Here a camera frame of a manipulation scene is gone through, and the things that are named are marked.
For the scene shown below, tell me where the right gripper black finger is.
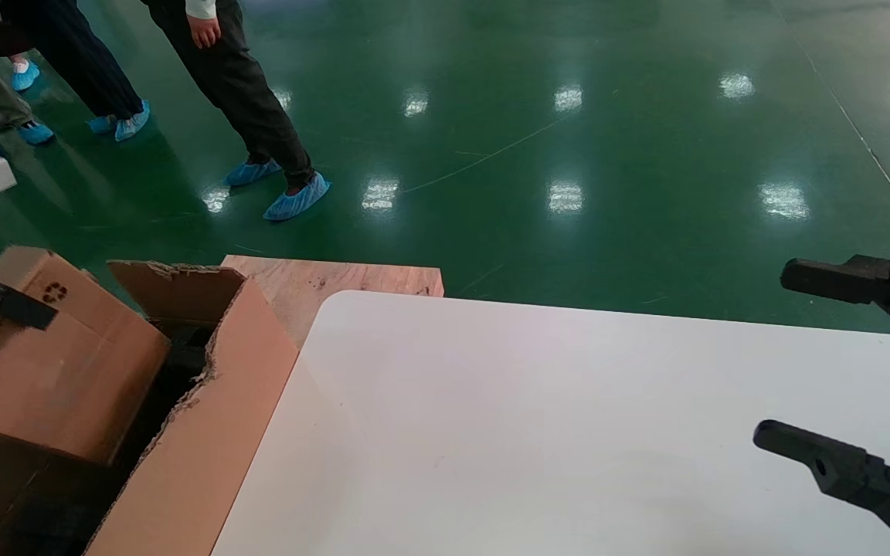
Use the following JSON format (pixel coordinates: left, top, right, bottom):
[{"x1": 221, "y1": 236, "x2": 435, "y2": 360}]
[
  {"x1": 753, "y1": 419, "x2": 890, "y2": 556},
  {"x1": 780, "y1": 253, "x2": 890, "y2": 355}
]

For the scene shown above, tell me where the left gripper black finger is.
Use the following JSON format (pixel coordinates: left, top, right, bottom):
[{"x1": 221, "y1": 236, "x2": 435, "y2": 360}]
[{"x1": 0, "y1": 255, "x2": 59, "y2": 332}]

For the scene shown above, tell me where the small cardboard box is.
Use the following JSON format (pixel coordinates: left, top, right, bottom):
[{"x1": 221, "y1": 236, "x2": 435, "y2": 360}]
[{"x1": 0, "y1": 246, "x2": 172, "y2": 466}]

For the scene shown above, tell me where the large open cardboard box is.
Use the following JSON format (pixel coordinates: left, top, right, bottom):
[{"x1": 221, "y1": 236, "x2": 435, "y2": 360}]
[{"x1": 0, "y1": 260, "x2": 301, "y2": 556}]

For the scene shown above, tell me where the black foam block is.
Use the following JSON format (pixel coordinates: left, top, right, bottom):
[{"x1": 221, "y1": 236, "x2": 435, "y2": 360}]
[{"x1": 153, "y1": 326, "x2": 216, "y2": 402}]

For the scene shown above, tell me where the person in dark striped trousers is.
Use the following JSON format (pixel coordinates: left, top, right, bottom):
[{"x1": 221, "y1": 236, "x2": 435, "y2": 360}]
[{"x1": 0, "y1": 0, "x2": 151, "y2": 143}]

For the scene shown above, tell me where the person in black trousers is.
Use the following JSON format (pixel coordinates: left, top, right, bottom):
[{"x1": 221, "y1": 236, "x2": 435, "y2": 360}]
[{"x1": 140, "y1": 0, "x2": 331, "y2": 223}]

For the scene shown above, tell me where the plywood board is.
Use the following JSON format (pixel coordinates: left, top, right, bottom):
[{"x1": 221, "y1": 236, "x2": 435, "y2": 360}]
[{"x1": 221, "y1": 255, "x2": 445, "y2": 348}]

